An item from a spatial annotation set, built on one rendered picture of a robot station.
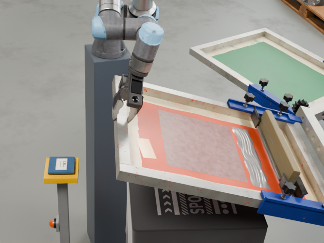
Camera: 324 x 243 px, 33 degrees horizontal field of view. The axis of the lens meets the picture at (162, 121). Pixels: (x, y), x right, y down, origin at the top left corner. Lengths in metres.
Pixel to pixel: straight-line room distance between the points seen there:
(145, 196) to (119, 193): 0.81
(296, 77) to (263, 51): 0.31
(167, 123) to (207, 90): 2.60
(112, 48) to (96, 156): 0.57
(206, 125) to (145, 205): 0.39
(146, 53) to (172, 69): 3.13
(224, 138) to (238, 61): 1.00
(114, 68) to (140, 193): 0.62
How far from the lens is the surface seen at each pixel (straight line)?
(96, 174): 2.71
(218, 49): 3.11
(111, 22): 1.81
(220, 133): 2.08
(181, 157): 1.85
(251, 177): 1.93
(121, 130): 1.80
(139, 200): 2.01
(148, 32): 1.70
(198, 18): 5.94
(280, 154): 1.99
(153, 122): 1.97
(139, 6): 2.27
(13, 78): 4.68
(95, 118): 2.51
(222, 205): 2.04
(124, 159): 1.68
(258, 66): 2.99
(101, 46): 2.38
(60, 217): 2.31
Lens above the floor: 2.31
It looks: 34 degrees down
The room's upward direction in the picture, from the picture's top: 5 degrees clockwise
